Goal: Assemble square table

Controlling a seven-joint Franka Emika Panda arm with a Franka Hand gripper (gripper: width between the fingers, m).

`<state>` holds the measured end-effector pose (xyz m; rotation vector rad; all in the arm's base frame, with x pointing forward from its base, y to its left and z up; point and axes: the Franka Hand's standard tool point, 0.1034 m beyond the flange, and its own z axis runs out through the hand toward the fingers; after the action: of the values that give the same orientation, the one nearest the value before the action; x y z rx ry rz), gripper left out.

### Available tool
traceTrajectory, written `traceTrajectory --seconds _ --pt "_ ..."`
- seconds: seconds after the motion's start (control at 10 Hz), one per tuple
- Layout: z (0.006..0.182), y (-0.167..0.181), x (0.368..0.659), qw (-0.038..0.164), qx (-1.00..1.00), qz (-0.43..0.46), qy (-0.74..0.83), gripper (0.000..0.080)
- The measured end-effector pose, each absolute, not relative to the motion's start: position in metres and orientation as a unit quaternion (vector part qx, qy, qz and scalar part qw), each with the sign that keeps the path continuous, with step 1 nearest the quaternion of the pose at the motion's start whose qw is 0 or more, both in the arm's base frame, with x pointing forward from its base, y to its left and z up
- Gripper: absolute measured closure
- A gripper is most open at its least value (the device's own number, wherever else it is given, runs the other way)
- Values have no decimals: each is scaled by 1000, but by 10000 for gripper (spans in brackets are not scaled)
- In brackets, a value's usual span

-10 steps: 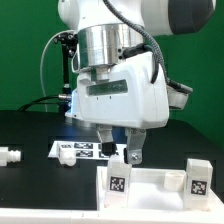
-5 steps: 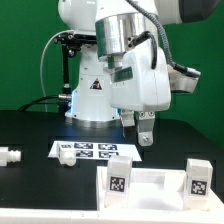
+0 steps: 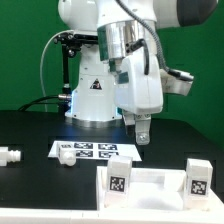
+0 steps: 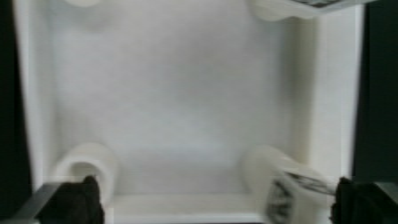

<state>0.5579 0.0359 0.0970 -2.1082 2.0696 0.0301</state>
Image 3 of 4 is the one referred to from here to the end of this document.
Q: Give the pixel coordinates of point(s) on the white sheet with tags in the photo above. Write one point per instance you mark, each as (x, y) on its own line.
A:
(96, 150)

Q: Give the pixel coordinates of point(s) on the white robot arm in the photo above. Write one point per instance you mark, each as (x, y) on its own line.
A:
(123, 28)

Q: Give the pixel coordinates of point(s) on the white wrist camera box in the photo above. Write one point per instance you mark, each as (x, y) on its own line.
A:
(180, 85)

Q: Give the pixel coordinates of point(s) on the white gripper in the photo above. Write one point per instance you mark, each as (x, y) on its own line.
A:
(139, 94)

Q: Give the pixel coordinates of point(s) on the white square table top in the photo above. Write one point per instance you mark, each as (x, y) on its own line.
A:
(152, 189)

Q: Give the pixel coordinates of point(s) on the white L-shaped obstacle wall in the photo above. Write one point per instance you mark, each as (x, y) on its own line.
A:
(41, 216)

